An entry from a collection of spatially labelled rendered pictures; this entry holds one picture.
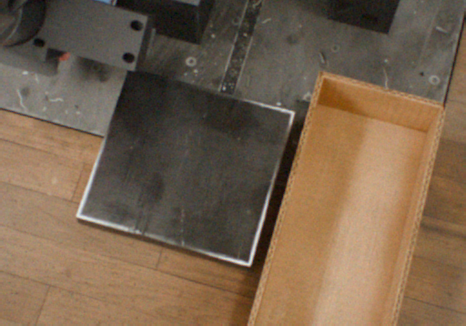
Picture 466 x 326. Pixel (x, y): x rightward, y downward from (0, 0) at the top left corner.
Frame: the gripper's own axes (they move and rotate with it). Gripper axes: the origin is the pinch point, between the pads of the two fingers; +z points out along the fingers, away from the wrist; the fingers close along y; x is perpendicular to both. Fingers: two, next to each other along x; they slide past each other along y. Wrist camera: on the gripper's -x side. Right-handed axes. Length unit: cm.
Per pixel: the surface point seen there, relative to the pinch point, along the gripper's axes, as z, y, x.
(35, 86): 7.4, -8.8, 2.9
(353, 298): 0.5, -18.6, -32.6
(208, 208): 1.5, -14.6, -17.5
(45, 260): -0.7, -23.1, -4.2
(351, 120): 8.8, -3.8, -28.3
